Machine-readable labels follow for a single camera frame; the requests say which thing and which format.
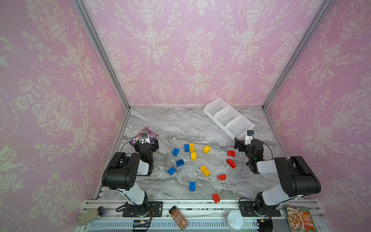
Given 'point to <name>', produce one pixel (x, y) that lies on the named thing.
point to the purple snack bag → (151, 136)
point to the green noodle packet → (299, 219)
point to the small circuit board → (141, 223)
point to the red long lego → (231, 163)
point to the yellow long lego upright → (192, 147)
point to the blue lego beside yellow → (186, 147)
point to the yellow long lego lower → (205, 171)
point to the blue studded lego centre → (179, 163)
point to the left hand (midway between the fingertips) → (147, 139)
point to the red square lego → (231, 153)
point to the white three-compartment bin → (228, 118)
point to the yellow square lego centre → (193, 156)
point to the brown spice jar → (178, 218)
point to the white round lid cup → (234, 221)
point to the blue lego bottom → (192, 186)
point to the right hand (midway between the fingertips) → (244, 137)
